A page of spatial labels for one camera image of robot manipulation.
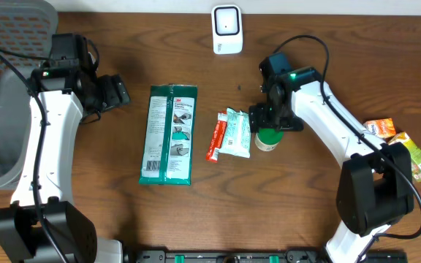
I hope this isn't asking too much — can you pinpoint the white barcode scanner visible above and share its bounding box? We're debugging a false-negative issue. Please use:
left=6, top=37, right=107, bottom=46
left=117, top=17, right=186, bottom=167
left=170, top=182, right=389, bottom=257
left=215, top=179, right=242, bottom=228
left=211, top=4, right=243, bottom=55

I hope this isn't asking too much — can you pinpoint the orange tissue packet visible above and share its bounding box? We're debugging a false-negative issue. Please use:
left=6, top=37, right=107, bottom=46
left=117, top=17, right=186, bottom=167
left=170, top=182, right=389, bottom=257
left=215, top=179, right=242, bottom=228
left=363, top=118, right=396, bottom=139

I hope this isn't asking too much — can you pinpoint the green white barcode packet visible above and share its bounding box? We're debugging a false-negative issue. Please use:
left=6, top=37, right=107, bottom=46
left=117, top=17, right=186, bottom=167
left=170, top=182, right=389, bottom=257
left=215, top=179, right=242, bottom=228
left=139, top=85, right=198, bottom=186

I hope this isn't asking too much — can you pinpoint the grey plastic mesh basket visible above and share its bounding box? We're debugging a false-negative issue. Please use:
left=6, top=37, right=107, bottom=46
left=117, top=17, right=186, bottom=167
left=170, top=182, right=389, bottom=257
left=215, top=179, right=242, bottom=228
left=0, top=0, right=58, bottom=190

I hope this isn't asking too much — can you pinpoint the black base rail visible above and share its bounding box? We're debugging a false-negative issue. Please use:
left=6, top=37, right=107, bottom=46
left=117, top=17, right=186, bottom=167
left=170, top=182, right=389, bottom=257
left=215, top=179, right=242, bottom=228
left=122, top=249, right=409, bottom=263

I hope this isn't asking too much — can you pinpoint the green lid spice jar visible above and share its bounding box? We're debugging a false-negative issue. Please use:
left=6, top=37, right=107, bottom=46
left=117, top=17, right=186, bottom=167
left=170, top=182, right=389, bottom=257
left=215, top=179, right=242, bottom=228
left=254, top=129, right=284, bottom=152

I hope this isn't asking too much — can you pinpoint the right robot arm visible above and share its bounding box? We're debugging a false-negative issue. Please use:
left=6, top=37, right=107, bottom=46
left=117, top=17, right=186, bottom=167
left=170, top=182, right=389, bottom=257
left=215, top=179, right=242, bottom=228
left=249, top=66, right=414, bottom=262

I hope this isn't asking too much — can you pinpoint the red white snack packet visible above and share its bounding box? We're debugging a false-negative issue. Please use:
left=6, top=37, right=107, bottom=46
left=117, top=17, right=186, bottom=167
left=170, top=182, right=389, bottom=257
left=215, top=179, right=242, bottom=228
left=205, top=111, right=227, bottom=163

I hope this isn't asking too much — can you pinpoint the white teal snack packet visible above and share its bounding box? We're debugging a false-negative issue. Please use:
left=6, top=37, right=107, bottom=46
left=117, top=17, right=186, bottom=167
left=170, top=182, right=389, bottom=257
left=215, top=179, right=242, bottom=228
left=219, top=108, right=251, bottom=159

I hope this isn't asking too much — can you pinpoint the green juice carton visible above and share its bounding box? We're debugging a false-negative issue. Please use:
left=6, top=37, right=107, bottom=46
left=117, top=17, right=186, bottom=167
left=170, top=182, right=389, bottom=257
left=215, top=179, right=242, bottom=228
left=388, top=131, right=421, bottom=182

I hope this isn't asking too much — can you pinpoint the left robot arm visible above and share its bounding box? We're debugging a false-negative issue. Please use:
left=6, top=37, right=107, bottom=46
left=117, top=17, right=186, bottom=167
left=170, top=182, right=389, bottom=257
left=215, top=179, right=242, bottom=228
left=0, top=69, right=134, bottom=262

